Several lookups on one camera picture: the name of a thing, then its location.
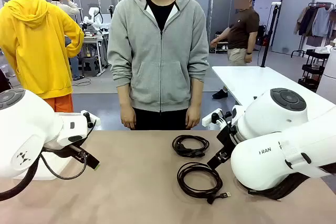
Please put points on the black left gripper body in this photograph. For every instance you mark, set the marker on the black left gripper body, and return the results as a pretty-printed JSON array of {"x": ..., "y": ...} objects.
[{"x": 69, "y": 150}]

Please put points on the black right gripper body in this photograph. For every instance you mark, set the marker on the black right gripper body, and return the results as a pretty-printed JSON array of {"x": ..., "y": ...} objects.
[{"x": 229, "y": 137}]

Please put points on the person's right forearm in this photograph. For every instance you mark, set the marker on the person's right forearm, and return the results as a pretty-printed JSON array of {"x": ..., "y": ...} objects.
[{"x": 124, "y": 98}]

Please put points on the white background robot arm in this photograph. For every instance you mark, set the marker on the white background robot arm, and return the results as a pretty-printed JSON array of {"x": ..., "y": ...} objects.
[{"x": 93, "y": 12}]

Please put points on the person's left forearm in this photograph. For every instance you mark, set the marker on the person's left forearm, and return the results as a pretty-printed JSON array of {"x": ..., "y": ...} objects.
[{"x": 197, "y": 93}]

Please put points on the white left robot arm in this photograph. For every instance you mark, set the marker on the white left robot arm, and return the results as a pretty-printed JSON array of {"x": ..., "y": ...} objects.
[{"x": 26, "y": 129}]

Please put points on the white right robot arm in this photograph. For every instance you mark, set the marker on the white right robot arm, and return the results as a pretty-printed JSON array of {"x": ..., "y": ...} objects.
[{"x": 262, "y": 171}]

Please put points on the person's left hand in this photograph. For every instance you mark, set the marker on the person's left hand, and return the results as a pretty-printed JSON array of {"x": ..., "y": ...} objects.
[{"x": 193, "y": 117}]

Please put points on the person's right hand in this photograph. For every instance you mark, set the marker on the person's right hand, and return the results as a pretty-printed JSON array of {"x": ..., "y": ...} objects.
[{"x": 128, "y": 119}]

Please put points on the orange shorts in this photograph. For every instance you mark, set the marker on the orange shorts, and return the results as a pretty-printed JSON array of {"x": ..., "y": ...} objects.
[{"x": 61, "y": 103}]

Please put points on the white table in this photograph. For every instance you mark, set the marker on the white table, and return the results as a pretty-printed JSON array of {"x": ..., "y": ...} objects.
[{"x": 262, "y": 82}]

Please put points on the grey step stool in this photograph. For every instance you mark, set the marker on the grey step stool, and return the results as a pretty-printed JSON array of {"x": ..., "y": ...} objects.
[{"x": 90, "y": 66}]

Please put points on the wooden shoe rack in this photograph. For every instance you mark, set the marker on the wooden shoe rack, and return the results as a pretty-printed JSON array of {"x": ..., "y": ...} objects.
[{"x": 220, "y": 51}]

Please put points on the person in grey hoodie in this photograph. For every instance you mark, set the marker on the person in grey hoodie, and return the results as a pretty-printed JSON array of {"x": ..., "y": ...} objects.
[{"x": 157, "y": 64}]

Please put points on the black backpack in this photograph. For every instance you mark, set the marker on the black backpack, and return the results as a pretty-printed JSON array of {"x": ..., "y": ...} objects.
[{"x": 262, "y": 35}]

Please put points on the background workbench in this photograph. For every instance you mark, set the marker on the background workbench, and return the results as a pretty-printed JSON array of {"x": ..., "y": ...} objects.
[{"x": 92, "y": 41}]

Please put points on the black pole stand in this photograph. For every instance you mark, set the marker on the black pole stand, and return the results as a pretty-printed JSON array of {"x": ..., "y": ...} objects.
[{"x": 270, "y": 33}]

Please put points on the man in brown shirt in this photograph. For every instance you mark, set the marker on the man in brown shirt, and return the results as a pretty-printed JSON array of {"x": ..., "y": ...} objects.
[{"x": 241, "y": 24}]

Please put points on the white rounded machine housing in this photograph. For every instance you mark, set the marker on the white rounded machine housing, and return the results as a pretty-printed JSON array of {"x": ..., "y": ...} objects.
[{"x": 329, "y": 77}]

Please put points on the black utility cart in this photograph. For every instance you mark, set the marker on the black utility cart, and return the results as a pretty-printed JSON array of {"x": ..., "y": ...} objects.
[{"x": 319, "y": 56}]

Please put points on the brown cardboard box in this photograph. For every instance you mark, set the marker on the brown cardboard box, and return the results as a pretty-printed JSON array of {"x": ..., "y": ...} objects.
[{"x": 315, "y": 41}]

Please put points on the beige hanging jacket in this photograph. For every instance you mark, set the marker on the beige hanging jacket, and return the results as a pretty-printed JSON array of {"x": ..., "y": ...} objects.
[{"x": 299, "y": 22}]

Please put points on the dark hanging jacket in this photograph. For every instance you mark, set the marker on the dark hanging jacket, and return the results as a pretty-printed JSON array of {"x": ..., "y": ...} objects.
[{"x": 307, "y": 22}]

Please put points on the light blue hanging shirt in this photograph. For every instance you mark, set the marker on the light blue hanging shirt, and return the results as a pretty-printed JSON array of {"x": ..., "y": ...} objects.
[{"x": 321, "y": 22}]

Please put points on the black clothes rack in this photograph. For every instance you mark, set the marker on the black clothes rack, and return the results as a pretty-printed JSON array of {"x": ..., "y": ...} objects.
[{"x": 319, "y": 4}]

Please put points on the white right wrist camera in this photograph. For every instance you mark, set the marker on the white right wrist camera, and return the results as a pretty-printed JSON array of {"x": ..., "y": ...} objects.
[{"x": 207, "y": 120}]

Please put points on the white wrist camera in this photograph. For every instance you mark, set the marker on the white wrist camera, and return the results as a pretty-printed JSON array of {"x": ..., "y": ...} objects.
[
  {"x": 86, "y": 116},
  {"x": 207, "y": 120}
]

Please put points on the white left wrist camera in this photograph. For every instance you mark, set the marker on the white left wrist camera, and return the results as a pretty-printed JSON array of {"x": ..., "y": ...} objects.
[{"x": 86, "y": 116}]

